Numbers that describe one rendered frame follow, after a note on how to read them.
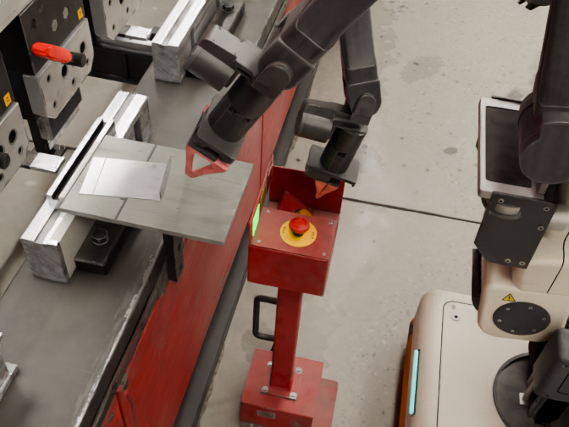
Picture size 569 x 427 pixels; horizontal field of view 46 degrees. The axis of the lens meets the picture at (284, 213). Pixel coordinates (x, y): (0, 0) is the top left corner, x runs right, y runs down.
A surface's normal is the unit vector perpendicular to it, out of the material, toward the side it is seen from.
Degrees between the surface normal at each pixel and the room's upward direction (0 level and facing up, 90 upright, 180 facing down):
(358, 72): 72
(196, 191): 0
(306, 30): 78
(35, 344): 0
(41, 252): 90
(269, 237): 0
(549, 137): 92
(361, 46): 66
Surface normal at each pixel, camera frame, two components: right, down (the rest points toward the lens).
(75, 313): 0.05, -0.69
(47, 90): 0.97, 0.20
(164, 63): -0.22, 0.70
